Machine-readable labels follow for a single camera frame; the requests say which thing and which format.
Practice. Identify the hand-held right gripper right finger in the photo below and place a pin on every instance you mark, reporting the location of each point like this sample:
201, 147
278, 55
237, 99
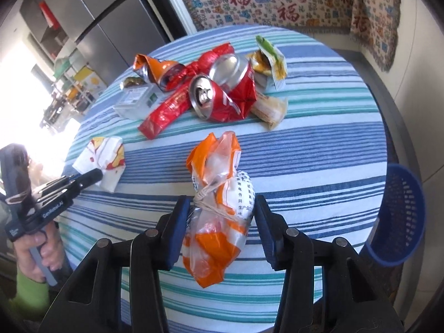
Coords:
267, 232

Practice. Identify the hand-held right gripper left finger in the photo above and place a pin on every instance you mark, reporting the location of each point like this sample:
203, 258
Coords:
177, 232

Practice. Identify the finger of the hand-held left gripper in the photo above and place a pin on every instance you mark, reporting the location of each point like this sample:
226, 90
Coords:
60, 179
90, 179

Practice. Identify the white paper food wrapper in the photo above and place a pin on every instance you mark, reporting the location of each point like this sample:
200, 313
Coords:
104, 152

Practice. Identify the orange white plastic bag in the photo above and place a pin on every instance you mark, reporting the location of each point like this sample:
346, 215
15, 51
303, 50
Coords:
215, 249

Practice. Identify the crushed red cola can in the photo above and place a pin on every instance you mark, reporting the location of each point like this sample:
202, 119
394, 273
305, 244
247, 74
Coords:
222, 107
241, 83

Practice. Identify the blue plastic basket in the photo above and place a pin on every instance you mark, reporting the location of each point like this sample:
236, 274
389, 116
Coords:
399, 215

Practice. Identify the red plastic bag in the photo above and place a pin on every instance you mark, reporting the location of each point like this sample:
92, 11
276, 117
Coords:
208, 60

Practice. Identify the person's left hand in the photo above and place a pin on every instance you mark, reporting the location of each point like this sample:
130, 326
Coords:
52, 249

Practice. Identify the metal storage rack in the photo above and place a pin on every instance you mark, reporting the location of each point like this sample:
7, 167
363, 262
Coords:
66, 104

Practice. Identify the blue green striped tablecloth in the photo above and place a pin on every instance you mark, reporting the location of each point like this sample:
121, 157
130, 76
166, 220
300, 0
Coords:
312, 152

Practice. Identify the clear plastic box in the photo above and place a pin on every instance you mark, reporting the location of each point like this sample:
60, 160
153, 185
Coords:
133, 99

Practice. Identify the yellow cardboard box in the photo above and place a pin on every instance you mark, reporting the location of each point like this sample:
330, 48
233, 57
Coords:
91, 81

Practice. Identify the red snack wrapper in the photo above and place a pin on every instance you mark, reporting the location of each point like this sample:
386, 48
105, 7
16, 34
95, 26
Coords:
163, 111

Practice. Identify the dark gold crumpled wrapper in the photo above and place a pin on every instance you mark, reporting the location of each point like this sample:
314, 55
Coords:
132, 82

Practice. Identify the beige plastic wrapper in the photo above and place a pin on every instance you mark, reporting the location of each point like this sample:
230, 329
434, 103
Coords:
272, 109

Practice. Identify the crushed orange soda can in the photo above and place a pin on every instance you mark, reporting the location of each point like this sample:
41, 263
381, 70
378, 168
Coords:
156, 67

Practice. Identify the grey refrigerator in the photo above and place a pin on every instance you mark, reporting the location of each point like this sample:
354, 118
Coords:
104, 14

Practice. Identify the green white snack packet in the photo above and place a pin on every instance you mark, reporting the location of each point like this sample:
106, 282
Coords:
275, 66

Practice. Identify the yellow brown snack packet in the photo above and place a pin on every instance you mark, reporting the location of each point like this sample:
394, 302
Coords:
258, 63

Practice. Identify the patterned fabric-covered chair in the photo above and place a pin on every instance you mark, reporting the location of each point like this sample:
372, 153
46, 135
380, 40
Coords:
277, 0

